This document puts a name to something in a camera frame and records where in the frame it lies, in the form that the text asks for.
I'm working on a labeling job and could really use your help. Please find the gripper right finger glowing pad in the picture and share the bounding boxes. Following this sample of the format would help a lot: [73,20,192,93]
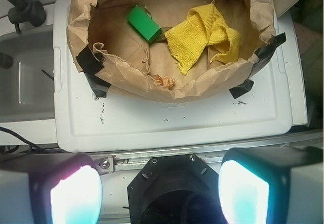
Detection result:
[218,147,323,223]

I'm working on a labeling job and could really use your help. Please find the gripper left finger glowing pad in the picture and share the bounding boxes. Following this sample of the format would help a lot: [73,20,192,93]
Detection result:
[1,153,102,223]

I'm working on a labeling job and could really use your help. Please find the small tan shell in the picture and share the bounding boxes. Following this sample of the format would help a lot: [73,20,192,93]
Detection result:
[152,74,176,89]

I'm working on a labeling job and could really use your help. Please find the white plastic bin lid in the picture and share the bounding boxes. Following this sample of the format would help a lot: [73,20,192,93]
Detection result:
[53,0,293,152]

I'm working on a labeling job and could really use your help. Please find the black tape piece right front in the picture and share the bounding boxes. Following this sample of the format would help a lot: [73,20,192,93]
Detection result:
[229,79,254,99]

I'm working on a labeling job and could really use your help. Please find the black tape piece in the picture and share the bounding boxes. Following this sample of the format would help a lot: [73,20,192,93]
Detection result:
[76,46,111,98]
[229,79,254,99]
[248,32,287,79]

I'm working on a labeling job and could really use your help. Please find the black tape piece right side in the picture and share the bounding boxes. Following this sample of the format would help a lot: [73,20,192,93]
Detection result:
[248,32,287,79]

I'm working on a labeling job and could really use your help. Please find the black tape piece left front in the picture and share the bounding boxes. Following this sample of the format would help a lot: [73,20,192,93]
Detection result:
[76,46,111,98]

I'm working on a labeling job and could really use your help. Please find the yellow microfiber cloth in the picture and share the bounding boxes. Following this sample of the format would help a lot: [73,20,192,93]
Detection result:
[165,3,241,75]

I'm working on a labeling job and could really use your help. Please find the black faucet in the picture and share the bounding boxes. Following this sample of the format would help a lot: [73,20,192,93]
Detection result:
[6,0,47,34]

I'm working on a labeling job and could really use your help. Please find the brown paper bag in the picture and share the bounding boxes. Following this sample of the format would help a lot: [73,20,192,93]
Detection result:
[67,0,278,103]

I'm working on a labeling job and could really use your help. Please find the green rectangular block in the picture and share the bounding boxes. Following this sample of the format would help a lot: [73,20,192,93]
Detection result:
[126,6,162,43]

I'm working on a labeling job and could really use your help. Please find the black cable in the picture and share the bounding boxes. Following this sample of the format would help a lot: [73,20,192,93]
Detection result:
[0,126,66,154]

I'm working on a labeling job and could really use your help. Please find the metal rail bracket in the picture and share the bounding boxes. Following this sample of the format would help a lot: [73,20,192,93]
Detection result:
[94,156,116,175]

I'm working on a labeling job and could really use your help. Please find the aluminium rail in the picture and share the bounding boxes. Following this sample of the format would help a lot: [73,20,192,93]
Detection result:
[90,129,323,171]

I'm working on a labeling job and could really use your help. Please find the black octagonal mount plate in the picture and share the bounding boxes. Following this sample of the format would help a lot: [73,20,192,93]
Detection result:
[127,154,226,223]

